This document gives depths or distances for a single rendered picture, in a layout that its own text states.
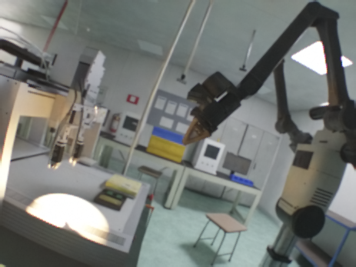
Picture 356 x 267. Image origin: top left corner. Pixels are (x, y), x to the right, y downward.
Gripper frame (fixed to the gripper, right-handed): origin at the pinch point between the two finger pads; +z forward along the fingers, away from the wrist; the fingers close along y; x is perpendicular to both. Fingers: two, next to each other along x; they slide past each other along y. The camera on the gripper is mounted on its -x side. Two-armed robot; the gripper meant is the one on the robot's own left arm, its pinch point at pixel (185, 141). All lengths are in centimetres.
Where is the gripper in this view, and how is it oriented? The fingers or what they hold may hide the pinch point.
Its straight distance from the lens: 58.4
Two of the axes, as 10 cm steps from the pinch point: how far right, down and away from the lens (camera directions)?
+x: 6.5, 7.6, -0.3
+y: -0.7, 0.2, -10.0
